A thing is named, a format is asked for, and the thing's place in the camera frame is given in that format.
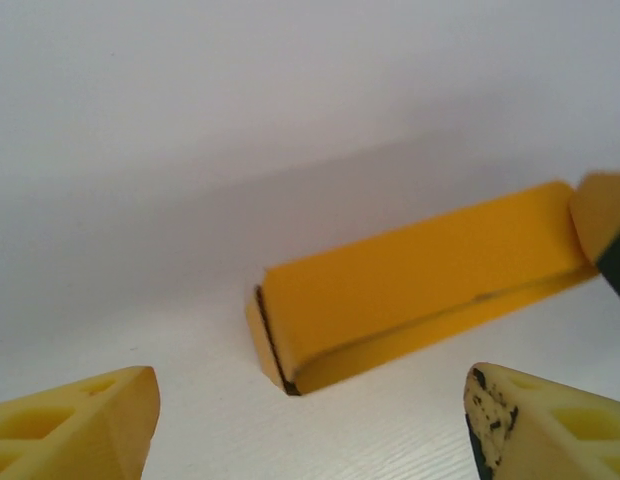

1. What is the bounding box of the yellow corrugated cardboard box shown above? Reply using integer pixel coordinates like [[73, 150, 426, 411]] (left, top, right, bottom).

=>
[[244, 180, 604, 398]]

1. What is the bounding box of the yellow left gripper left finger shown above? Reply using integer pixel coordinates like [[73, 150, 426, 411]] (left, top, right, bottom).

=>
[[0, 365, 162, 480]]

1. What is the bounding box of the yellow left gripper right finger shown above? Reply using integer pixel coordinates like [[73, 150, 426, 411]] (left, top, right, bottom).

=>
[[463, 362, 620, 480]]

